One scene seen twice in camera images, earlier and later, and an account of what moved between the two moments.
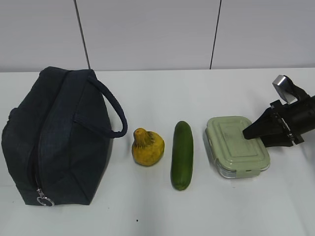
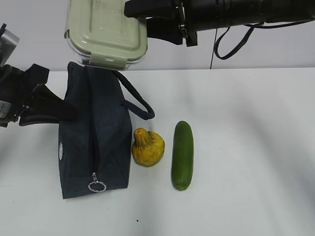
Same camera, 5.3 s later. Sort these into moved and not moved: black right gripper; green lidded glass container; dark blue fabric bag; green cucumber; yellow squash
Moved: green lidded glass container; black right gripper; dark blue fabric bag
Not moved: yellow squash; green cucumber
